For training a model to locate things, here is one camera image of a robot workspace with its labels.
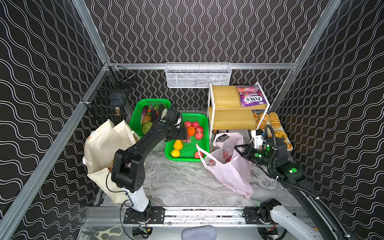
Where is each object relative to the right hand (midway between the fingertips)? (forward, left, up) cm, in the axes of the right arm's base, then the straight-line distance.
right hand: (234, 147), depth 71 cm
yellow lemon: (+7, +31, -19) cm, 37 cm away
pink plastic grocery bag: (-9, +2, -5) cm, 10 cm away
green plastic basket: (+29, +60, -14) cm, 68 cm away
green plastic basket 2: (+30, +18, -20) cm, 41 cm away
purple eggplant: (+43, +59, -19) cm, 75 cm away
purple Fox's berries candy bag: (+25, -10, +11) cm, 29 cm away
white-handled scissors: (-34, +60, -23) cm, 72 cm away
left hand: (+13, +24, -10) cm, 29 cm away
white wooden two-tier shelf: (+20, -2, +7) cm, 21 cm away
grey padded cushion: (-32, +16, -22) cm, 42 cm away
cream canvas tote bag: (+3, +66, 0) cm, 66 cm away
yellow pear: (+13, +30, -19) cm, 38 cm away
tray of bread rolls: (+35, -36, -24) cm, 56 cm away
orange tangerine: (+25, +22, -19) cm, 38 cm away
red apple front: (-1, +18, -7) cm, 19 cm away
